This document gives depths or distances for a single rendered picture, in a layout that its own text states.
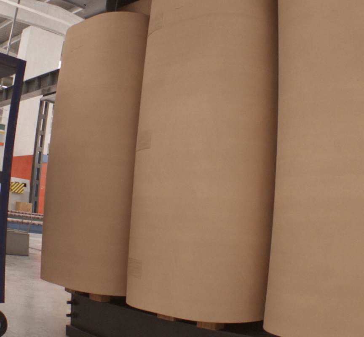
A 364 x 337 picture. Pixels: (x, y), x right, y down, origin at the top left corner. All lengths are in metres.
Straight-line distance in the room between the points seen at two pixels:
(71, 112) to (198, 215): 0.61
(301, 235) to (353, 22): 0.45
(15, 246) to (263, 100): 3.77
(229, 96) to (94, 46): 0.56
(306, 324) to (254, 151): 0.43
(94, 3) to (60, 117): 0.42
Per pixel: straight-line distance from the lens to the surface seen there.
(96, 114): 1.46
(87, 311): 1.63
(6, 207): 1.52
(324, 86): 0.99
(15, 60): 1.57
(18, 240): 4.69
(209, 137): 1.13
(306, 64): 1.02
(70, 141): 1.51
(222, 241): 1.11
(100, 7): 1.67
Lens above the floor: 0.43
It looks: 9 degrees up
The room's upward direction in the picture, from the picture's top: 4 degrees clockwise
